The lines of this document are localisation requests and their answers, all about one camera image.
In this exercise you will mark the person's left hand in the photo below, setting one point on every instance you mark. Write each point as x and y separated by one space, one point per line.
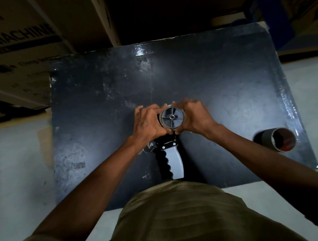
145 125

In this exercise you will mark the person's right hand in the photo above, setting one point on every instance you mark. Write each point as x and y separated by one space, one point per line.
196 117

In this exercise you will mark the person's left fingers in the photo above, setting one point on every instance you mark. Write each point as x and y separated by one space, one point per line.
150 109

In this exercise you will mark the person's right thumb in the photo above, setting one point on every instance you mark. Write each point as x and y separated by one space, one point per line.
179 129

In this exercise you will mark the grey tape dispenser gun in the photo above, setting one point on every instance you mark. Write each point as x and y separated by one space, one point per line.
172 129

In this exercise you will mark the person's right forearm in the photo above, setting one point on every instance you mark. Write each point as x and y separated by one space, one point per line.
275 162

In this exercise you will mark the person's left forearm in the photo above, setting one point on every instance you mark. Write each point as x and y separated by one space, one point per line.
88 194

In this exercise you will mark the person's olive ribbed shirt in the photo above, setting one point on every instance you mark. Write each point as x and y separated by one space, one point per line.
183 221

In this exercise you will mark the plain brown cardboard box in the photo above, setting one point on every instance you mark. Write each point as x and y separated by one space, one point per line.
85 20

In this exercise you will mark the large printed cardboard box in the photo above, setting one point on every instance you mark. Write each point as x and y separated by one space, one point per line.
13 50

